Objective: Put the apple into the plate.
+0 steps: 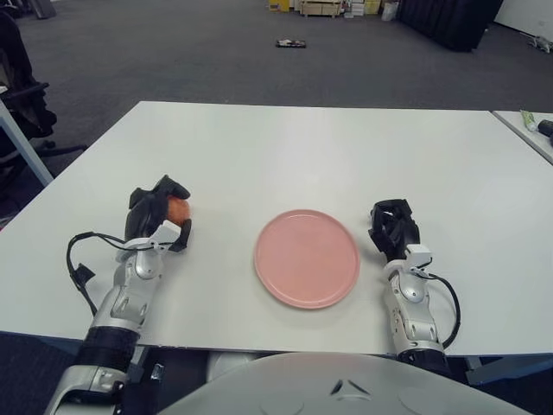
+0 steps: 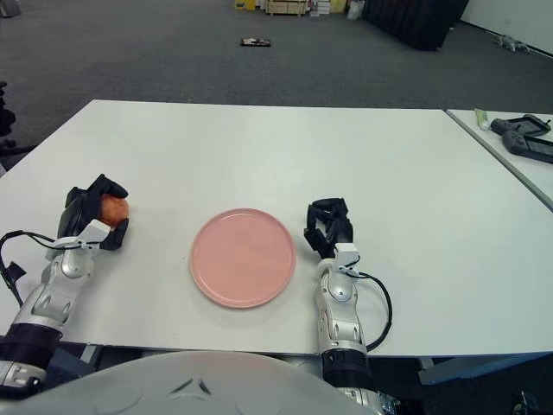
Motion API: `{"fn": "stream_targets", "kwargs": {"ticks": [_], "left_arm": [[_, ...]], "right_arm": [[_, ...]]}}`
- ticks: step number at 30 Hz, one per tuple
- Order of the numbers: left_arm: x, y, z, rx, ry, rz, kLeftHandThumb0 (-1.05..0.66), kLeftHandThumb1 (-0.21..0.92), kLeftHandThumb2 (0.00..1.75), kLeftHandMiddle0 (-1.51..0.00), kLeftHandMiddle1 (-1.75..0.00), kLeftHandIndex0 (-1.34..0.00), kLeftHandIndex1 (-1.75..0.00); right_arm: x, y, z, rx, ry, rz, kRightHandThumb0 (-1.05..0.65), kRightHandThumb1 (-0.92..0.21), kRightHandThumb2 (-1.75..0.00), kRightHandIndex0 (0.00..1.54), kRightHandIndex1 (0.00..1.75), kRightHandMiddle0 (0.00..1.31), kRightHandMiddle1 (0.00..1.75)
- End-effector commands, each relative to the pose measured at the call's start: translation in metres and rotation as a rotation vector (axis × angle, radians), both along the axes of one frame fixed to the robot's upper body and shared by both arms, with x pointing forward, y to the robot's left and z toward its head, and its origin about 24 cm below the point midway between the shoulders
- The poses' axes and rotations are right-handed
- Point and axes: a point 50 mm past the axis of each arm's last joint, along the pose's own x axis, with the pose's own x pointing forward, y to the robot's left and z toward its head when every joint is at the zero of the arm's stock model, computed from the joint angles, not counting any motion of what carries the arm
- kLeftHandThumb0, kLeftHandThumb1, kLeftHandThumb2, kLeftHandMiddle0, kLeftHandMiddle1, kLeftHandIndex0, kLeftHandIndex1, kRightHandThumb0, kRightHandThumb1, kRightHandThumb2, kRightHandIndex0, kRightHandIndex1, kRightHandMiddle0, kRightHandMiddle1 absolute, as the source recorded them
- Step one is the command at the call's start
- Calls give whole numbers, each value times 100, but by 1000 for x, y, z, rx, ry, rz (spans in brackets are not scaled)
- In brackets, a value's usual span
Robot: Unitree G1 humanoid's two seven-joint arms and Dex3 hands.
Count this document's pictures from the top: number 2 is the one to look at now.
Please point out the silver robot torso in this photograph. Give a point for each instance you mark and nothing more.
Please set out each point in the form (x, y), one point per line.
(194, 380)

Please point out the black partition curtain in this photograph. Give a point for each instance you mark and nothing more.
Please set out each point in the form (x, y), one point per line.
(415, 21)

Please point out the black tray on floor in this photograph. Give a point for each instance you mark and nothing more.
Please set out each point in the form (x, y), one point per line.
(256, 42)

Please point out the grey-blue table frame beam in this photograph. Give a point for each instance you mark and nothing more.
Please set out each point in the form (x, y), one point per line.
(73, 356)
(484, 369)

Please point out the white bag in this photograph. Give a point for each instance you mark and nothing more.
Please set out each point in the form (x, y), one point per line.
(356, 9)

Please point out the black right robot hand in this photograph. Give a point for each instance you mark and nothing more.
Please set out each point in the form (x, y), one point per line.
(341, 231)

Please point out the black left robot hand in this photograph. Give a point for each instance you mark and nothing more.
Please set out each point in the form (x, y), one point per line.
(78, 212)

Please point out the green tube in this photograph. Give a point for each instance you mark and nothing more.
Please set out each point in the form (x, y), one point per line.
(482, 119)

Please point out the grey robot dog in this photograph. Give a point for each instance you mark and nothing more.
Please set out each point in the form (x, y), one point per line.
(510, 42)

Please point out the stack of white boxes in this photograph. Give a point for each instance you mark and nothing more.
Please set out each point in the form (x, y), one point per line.
(319, 8)

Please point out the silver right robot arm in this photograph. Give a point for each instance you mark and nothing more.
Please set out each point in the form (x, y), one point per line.
(341, 294)

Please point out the yellow cardboard box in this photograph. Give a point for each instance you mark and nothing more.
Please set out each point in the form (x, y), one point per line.
(245, 4)

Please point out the wooden crate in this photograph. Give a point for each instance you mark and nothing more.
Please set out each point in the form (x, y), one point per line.
(285, 8)

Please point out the pink round plate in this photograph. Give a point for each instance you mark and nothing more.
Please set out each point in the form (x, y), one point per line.
(242, 259)

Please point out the black office chair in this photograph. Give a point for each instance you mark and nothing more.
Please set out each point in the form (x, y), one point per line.
(5, 121)

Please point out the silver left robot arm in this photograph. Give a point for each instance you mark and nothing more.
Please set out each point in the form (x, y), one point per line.
(56, 298)

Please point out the red apple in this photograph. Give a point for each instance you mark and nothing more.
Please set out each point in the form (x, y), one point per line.
(116, 211)

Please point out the black handheld controller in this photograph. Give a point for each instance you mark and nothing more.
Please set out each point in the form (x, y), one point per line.
(518, 126)
(533, 148)

